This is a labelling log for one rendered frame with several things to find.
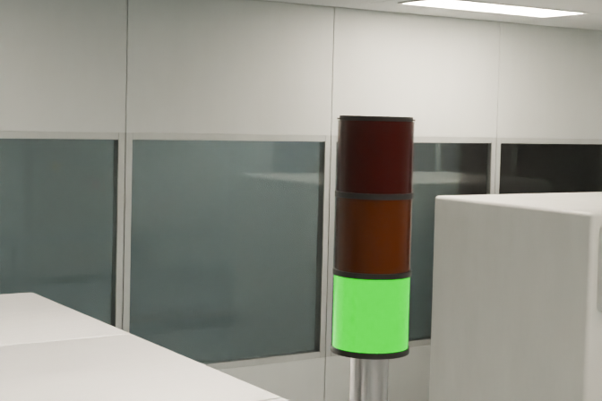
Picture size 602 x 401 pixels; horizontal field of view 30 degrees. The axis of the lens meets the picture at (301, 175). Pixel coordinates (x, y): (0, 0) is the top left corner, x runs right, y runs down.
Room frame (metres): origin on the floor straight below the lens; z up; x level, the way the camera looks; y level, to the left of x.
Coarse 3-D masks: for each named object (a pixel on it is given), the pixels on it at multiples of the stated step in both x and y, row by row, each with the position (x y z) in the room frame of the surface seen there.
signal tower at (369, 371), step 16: (336, 192) 0.71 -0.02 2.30; (352, 192) 0.70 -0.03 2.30; (336, 272) 0.71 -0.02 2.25; (336, 352) 0.71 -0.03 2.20; (352, 352) 0.70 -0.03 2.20; (400, 352) 0.70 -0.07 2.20; (352, 368) 0.71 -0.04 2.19; (368, 368) 0.71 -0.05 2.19; (384, 368) 0.71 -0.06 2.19; (352, 384) 0.71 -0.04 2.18; (368, 384) 0.71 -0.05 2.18; (384, 384) 0.71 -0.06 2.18; (352, 400) 0.71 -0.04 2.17; (368, 400) 0.71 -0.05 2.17; (384, 400) 0.71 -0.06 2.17
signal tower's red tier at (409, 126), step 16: (352, 128) 0.70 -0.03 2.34; (368, 128) 0.70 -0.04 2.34; (384, 128) 0.70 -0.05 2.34; (400, 128) 0.70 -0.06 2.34; (352, 144) 0.70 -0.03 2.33; (368, 144) 0.70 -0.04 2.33; (384, 144) 0.70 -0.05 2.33; (400, 144) 0.70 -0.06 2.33; (352, 160) 0.70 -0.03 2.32; (368, 160) 0.70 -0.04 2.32; (384, 160) 0.70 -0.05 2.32; (400, 160) 0.70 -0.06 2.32; (352, 176) 0.70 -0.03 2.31; (368, 176) 0.70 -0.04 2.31; (384, 176) 0.70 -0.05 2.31; (400, 176) 0.70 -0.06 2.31; (368, 192) 0.70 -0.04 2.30; (384, 192) 0.70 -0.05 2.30; (400, 192) 0.70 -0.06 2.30
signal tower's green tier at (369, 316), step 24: (336, 288) 0.71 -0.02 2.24; (360, 288) 0.70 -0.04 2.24; (384, 288) 0.70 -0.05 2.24; (408, 288) 0.71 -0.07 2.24; (336, 312) 0.71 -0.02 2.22; (360, 312) 0.70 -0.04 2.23; (384, 312) 0.70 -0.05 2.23; (336, 336) 0.71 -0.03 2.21; (360, 336) 0.70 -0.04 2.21; (384, 336) 0.70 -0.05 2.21
